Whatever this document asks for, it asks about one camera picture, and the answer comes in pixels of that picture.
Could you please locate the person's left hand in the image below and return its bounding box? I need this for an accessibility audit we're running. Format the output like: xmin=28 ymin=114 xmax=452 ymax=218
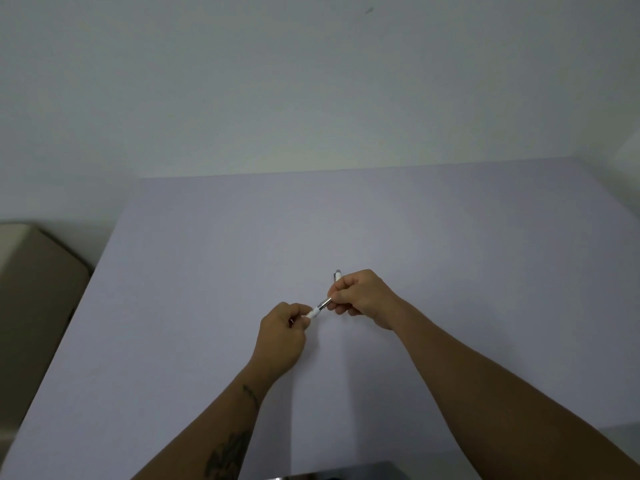
xmin=243 ymin=301 xmax=315 ymax=391

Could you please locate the person's right forearm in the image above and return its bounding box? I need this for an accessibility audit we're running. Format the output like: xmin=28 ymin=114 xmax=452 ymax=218
xmin=392 ymin=302 xmax=640 ymax=480

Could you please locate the beige cabinet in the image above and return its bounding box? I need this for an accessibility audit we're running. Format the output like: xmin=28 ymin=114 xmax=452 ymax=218
xmin=0 ymin=223 xmax=96 ymax=461

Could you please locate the person's right hand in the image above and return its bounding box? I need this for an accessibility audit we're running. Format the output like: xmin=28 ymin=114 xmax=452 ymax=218
xmin=326 ymin=268 xmax=417 ymax=333

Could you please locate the person's left forearm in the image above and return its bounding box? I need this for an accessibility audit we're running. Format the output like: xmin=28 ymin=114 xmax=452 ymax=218
xmin=131 ymin=367 xmax=291 ymax=480

